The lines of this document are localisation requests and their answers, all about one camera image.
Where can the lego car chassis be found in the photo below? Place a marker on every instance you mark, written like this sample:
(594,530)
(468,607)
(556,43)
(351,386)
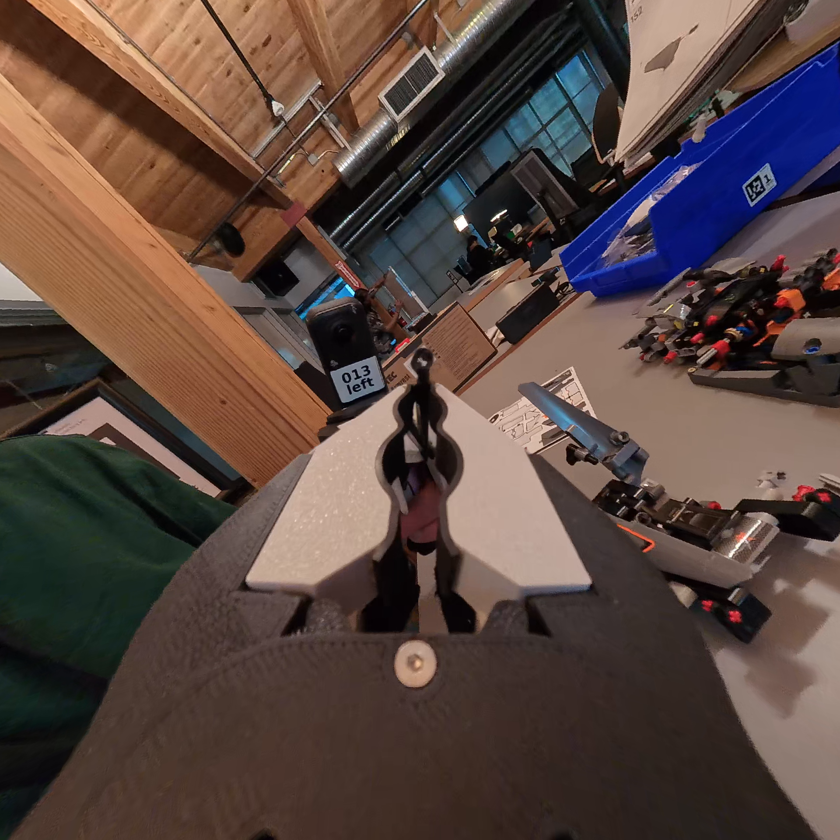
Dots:
(754,315)

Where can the light grey lego connector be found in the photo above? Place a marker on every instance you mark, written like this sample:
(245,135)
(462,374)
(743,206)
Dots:
(771,479)

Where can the silver spiral duct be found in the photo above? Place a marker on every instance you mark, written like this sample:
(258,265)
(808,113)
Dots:
(367,151)

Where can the black framed sign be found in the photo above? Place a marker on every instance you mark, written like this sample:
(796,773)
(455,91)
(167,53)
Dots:
(85,417)

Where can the brown cardboard box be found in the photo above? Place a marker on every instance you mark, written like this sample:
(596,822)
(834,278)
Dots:
(459,348)

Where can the white vent grille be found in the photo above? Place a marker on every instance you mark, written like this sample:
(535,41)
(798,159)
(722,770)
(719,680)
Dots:
(412,82)

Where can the clear plastic bags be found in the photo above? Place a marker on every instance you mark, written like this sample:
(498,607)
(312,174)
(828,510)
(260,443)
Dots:
(630,229)

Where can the black rectangular device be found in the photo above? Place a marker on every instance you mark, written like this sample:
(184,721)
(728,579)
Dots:
(525,315)

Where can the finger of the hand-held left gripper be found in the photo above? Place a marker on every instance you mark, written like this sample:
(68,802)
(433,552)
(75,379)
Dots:
(400,495)
(413,449)

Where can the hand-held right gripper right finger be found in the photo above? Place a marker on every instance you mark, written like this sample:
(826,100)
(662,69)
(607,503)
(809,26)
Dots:
(512,525)

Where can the sticker sheet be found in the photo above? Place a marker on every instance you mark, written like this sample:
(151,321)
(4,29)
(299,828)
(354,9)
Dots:
(512,423)

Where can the person's left hand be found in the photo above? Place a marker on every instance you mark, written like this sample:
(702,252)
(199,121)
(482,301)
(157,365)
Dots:
(420,518)

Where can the black wall speaker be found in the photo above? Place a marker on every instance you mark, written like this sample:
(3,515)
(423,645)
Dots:
(275,279)

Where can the grey lego assembly orange stripe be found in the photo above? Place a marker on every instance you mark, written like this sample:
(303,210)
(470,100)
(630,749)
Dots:
(689,544)

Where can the blue plastic bin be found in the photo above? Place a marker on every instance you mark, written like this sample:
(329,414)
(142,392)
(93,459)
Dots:
(709,197)

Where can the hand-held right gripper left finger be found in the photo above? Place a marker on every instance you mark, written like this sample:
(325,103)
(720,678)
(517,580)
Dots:
(321,525)

